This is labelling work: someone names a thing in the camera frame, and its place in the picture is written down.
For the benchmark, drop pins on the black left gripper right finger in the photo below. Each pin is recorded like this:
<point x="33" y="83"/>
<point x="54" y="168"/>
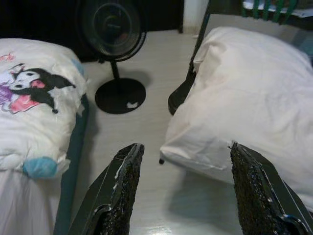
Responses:
<point x="256" y="195"/>

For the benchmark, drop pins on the cream sheeted bed mattress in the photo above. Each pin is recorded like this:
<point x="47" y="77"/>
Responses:
<point x="24" y="208"/>

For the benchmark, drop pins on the white pillow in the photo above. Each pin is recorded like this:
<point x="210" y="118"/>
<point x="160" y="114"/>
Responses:
<point x="244" y="98"/>

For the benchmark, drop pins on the dark teal bed frame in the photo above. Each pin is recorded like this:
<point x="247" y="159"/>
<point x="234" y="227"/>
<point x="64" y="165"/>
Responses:
<point x="73" y="159"/>

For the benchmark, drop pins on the black pedestal fan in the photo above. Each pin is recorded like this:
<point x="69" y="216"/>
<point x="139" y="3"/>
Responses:
<point x="119" y="95"/>

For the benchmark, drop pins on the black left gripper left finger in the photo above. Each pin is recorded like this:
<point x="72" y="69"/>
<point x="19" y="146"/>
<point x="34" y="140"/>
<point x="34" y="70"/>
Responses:
<point x="122" y="191"/>

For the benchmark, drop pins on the cream cartoon print quilt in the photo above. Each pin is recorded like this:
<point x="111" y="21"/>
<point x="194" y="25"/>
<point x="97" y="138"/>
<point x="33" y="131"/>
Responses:
<point x="36" y="122"/>

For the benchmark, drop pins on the green slatted rack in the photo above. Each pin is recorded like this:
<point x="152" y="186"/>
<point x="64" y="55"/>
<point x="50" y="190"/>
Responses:
<point x="276" y="14"/>

